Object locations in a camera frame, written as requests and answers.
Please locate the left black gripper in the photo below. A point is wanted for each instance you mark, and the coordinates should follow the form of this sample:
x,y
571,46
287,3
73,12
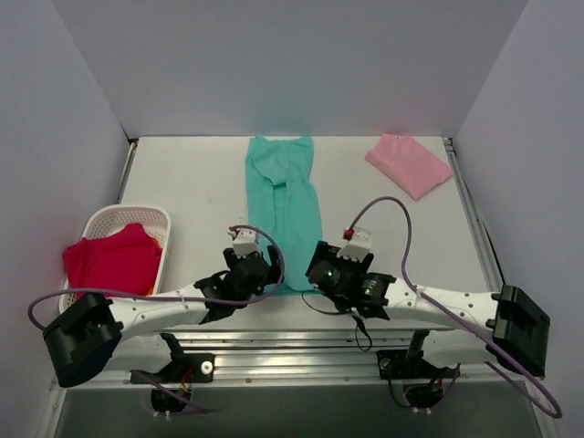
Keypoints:
x,y
276,263

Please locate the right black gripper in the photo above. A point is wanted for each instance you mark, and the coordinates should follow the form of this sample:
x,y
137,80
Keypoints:
x,y
315,257

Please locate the teal t shirt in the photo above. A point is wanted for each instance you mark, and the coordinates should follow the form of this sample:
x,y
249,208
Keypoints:
x,y
282,201

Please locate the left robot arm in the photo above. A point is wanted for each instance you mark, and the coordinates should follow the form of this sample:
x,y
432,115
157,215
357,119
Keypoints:
x,y
82,340

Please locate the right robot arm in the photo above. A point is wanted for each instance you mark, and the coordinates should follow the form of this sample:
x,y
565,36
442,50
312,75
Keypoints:
x,y
507,326

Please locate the orange t shirt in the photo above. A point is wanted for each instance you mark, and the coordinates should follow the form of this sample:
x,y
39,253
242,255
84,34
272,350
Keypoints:
x,y
154,247

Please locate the folded pink t shirt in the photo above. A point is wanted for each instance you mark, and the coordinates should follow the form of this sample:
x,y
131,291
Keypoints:
x,y
410,165

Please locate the crimson t shirt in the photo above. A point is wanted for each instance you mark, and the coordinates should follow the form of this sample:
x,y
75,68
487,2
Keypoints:
x,y
117,262

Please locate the white plastic laundry basket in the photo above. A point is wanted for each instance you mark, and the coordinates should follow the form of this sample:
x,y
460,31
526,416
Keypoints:
x,y
112,219

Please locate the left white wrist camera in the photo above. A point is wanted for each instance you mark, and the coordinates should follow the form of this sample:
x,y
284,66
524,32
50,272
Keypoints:
x,y
244,241

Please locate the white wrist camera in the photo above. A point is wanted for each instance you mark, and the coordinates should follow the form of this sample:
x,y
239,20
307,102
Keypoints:
x,y
244,241
358,244

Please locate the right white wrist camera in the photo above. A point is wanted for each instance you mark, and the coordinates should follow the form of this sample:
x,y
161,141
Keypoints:
x,y
358,244

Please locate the aluminium rail frame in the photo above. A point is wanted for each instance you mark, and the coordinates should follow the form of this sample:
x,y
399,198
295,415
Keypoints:
x,y
200,183

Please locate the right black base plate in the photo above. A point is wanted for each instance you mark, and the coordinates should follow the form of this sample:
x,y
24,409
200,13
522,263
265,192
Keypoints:
x,y
394,364

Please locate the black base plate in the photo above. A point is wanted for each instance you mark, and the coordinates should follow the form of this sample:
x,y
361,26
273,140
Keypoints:
x,y
192,368
394,364

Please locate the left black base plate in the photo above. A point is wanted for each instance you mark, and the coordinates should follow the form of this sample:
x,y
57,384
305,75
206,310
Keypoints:
x,y
192,368

